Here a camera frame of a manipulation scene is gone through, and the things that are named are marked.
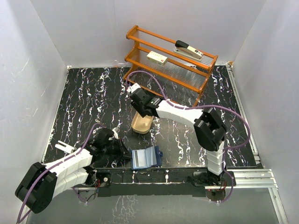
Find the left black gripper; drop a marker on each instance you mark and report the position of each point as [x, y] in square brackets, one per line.
[123, 152]

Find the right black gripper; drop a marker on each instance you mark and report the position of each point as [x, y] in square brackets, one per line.
[138, 108]

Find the blue card holder wallet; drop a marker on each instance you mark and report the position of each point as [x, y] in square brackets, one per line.
[146, 158]

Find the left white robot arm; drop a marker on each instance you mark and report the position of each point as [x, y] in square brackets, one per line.
[43, 182]

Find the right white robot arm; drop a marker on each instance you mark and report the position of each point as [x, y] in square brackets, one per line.
[207, 124]

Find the orange wooden three-tier rack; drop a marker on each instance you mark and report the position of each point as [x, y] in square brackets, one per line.
[181, 67]

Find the white staples box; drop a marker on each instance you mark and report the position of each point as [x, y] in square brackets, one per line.
[157, 58]

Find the black and beige stapler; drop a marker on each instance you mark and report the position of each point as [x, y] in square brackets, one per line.
[187, 50]

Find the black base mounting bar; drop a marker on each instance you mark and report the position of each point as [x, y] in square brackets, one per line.
[160, 181]

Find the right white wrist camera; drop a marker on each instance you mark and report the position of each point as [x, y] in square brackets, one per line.
[133, 88]

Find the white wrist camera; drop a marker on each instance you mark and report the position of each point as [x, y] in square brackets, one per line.
[116, 132]
[133, 88]

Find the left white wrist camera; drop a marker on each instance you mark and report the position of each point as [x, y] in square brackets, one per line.
[116, 132]

